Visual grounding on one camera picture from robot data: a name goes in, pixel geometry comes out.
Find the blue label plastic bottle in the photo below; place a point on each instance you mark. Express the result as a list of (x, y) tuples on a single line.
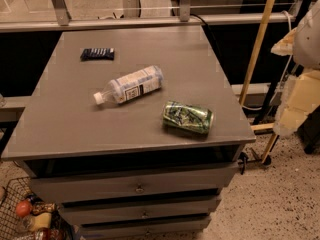
[(131, 86)]

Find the grey drawer cabinet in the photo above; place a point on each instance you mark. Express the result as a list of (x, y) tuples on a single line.
[(116, 170)]

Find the metal railing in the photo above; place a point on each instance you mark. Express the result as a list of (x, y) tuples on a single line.
[(70, 15)]

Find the green crushed soda can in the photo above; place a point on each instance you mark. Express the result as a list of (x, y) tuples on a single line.
[(187, 117)]

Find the wire basket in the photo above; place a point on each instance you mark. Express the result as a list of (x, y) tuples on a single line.
[(15, 191)]

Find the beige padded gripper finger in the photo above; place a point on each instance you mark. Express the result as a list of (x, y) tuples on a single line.
[(284, 47), (300, 97)]

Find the red round fruit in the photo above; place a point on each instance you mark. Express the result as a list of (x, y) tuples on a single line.
[(23, 208)]

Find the yellow item in basket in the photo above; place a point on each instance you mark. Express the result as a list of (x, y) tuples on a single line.
[(40, 221)]

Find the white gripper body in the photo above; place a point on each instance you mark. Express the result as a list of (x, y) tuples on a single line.
[(309, 40)]

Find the yellow wooden ladder frame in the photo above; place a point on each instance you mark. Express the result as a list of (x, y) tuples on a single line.
[(252, 67)]

